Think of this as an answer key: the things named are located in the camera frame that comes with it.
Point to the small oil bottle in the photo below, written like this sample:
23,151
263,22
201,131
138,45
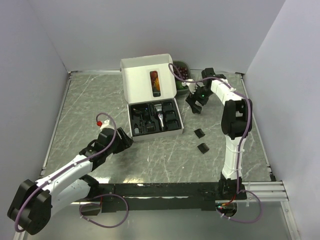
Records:
136,130

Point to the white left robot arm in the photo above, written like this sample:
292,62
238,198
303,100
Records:
35,202

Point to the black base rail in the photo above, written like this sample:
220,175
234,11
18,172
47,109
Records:
164,196

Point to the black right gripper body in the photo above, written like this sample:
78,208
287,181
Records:
201,95

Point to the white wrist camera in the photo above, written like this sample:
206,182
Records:
191,84
104,124

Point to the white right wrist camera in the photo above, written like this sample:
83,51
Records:
191,84

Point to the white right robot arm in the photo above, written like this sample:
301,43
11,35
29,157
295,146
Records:
236,123

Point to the white hair clipper box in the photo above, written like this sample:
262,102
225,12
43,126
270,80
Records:
137,73

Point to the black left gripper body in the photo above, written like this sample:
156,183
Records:
113,148

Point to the dark grape bunch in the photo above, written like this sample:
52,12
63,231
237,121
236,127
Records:
181,72

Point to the silver hair clipper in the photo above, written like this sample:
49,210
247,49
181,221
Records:
160,115

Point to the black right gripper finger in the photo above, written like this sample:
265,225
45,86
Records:
198,108
191,102

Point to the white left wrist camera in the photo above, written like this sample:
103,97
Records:
104,124

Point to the green lime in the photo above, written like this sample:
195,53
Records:
179,85

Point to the black cleaning brush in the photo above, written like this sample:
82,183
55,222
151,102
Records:
141,122

